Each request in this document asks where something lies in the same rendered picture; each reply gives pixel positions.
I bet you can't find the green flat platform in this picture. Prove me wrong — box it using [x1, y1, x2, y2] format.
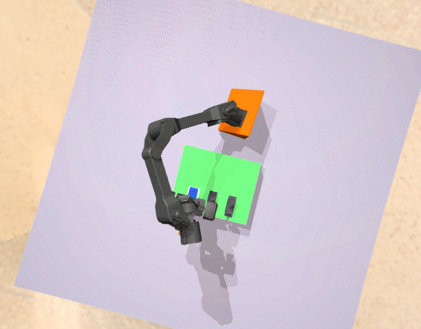
[173, 145, 261, 224]

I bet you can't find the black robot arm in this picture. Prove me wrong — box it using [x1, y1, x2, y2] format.
[142, 100, 248, 245]

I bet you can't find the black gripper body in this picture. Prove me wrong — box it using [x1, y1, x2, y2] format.
[191, 197, 218, 221]

